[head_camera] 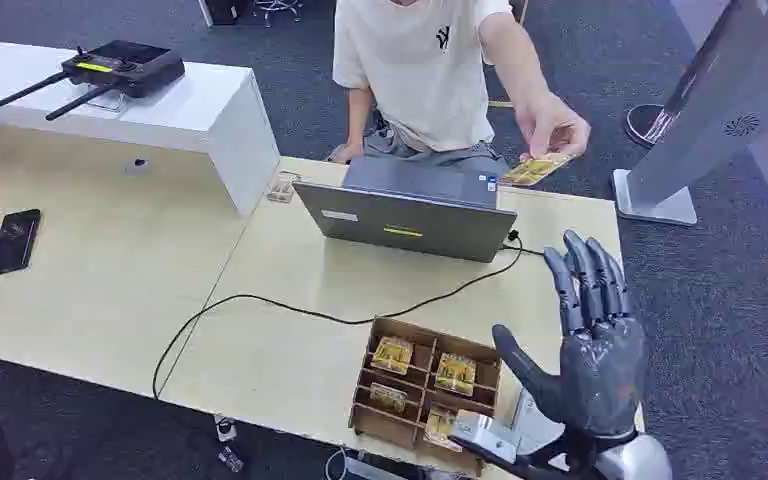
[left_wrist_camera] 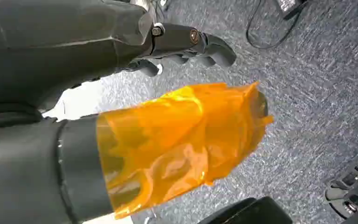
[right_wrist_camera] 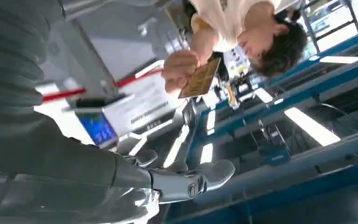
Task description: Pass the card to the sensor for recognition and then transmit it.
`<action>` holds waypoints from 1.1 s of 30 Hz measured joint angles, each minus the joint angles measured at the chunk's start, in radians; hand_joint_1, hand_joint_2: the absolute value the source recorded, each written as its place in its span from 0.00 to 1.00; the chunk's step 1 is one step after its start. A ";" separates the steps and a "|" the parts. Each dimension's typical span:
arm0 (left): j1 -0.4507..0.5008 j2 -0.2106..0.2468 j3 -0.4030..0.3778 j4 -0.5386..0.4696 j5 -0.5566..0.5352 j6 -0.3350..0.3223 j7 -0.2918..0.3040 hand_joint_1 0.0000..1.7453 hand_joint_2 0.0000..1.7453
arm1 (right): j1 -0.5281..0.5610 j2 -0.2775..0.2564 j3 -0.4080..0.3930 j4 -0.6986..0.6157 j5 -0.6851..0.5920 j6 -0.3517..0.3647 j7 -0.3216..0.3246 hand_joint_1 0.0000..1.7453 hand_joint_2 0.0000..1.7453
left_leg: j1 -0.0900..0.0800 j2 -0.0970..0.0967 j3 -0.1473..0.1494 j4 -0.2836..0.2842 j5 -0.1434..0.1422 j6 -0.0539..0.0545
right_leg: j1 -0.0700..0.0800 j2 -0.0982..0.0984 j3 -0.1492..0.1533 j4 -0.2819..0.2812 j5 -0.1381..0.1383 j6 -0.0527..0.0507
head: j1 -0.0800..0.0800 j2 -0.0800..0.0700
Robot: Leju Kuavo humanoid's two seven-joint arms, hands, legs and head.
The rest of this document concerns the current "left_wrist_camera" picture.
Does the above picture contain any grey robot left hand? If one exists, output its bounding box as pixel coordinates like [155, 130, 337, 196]
[0, 0, 274, 224]

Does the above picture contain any black robot foot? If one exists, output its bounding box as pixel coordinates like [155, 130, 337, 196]
[324, 148, 358, 224]
[197, 196, 293, 224]

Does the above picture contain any black floor cable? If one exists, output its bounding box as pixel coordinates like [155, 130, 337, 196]
[245, 0, 303, 50]

